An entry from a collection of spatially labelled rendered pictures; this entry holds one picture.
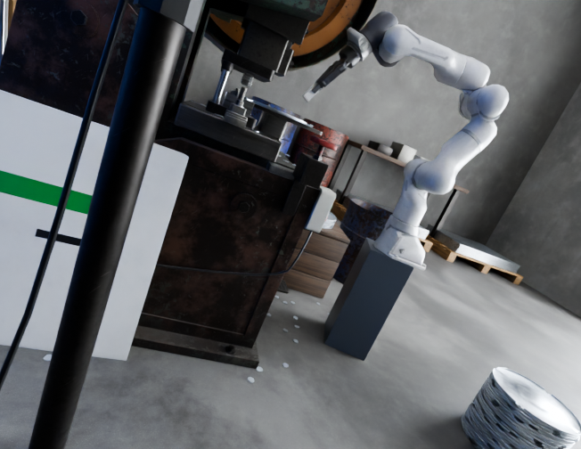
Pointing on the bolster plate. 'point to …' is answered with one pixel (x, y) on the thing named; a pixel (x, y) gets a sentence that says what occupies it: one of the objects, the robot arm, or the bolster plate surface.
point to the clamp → (237, 111)
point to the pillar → (220, 86)
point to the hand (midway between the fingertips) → (312, 92)
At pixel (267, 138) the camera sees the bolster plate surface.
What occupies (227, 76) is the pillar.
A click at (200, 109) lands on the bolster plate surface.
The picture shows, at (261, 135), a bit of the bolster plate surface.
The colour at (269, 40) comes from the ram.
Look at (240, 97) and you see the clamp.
